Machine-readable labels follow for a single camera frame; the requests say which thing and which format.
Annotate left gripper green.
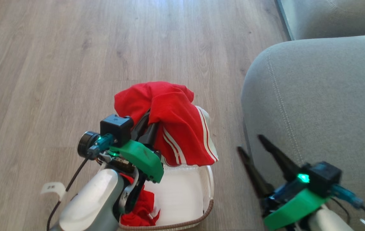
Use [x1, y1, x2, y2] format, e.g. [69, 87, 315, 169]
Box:
[107, 110, 165, 184]

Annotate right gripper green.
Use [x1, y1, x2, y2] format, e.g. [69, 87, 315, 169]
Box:
[237, 134, 330, 231]

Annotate red shorts with white stripes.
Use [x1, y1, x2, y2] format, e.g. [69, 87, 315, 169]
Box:
[114, 81, 219, 167]

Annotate white laundry basket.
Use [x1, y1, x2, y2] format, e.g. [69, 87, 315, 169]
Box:
[118, 105, 215, 231]

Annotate grey sofa seat cushion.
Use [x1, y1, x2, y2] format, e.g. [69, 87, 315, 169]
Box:
[240, 34, 365, 231]
[276, 0, 365, 41]

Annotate red garment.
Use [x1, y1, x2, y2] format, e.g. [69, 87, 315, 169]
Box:
[120, 173, 161, 227]

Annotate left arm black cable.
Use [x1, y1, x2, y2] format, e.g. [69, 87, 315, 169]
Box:
[46, 135, 117, 231]

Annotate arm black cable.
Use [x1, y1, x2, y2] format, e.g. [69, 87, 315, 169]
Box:
[46, 135, 117, 231]
[330, 184, 365, 229]

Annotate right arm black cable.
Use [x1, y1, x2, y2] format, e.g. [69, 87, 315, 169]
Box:
[330, 184, 365, 229]

